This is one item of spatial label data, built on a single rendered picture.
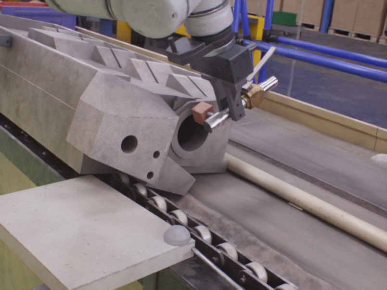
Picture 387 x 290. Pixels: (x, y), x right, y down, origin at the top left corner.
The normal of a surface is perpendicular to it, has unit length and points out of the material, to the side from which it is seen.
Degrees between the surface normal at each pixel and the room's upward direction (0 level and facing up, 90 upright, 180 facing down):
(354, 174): 0
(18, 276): 90
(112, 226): 0
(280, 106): 91
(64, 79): 80
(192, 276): 0
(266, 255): 49
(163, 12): 111
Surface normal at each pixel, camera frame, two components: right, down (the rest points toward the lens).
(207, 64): -0.74, 0.53
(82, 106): -0.70, -0.17
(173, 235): -0.25, -0.35
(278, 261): -0.54, -0.48
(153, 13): -0.25, 0.58
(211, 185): 0.09, -0.94
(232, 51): -0.25, -0.78
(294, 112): -0.77, 0.14
